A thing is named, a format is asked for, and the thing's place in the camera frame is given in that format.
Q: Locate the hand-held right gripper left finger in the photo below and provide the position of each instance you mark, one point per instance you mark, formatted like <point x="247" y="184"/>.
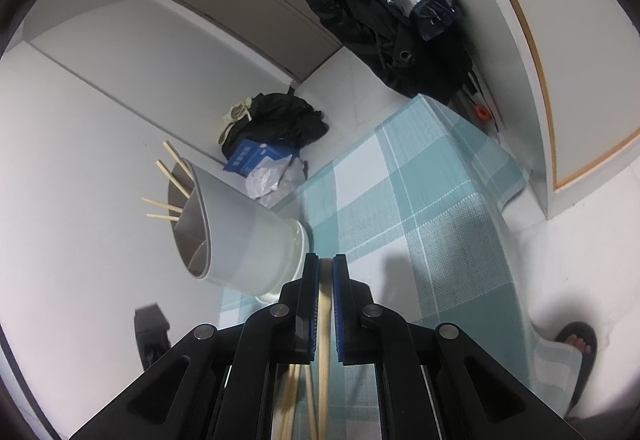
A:
<point x="312" y="315"/>

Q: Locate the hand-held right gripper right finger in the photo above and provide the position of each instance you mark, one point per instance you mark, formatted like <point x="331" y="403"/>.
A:
<point x="339" y="315"/>

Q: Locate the pale wooden chopstick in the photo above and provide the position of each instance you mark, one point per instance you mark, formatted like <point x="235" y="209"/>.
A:
<point x="171" y="179"/>
<point x="325" y="320"/>
<point x="162" y="218"/>
<point x="162" y="204"/>
<point x="177" y="158"/>

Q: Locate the white oval chopstick holder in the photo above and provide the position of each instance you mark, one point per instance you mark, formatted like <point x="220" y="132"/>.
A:
<point x="240" y="240"/>

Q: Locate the teal checked tablecloth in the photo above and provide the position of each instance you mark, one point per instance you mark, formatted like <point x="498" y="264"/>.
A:
<point x="420" y="220"/>

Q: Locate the white plastic bag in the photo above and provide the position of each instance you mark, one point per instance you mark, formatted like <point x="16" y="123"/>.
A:
<point x="272" y="180"/>

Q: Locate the small black object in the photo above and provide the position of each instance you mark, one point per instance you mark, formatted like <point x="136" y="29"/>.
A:
<point x="152" y="330"/>

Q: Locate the blue cardboard box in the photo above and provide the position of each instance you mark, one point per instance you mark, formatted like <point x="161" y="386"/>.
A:
<point x="255" y="157"/>

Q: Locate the black clothes heap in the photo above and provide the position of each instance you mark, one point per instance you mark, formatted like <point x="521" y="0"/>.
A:
<point x="285" y="120"/>

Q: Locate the beige cloth bag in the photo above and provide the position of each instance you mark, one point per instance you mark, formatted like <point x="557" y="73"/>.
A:
<point x="235" y="115"/>

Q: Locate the person's foot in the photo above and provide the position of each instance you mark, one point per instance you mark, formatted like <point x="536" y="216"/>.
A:
<point x="580" y="345"/>

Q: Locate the black slipper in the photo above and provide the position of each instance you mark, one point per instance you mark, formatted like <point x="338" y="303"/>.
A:
<point x="582" y="370"/>

